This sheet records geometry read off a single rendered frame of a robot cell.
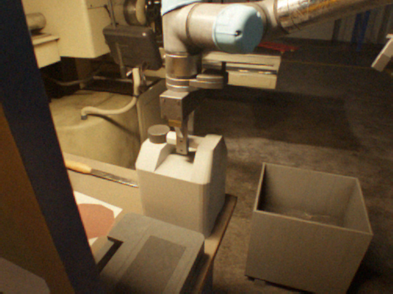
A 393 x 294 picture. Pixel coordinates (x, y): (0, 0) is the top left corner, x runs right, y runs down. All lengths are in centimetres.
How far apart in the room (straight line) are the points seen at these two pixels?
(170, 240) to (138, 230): 8
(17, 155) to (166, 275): 43
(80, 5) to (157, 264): 166
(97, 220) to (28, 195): 57
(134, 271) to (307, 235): 99
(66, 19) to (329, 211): 202
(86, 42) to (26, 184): 181
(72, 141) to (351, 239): 185
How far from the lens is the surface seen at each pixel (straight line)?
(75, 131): 218
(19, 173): 20
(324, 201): 183
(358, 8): 51
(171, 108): 55
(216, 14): 47
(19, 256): 36
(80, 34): 201
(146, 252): 61
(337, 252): 151
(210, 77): 54
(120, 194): 86
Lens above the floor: 149
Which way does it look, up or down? 29 degrees down
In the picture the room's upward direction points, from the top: straight up
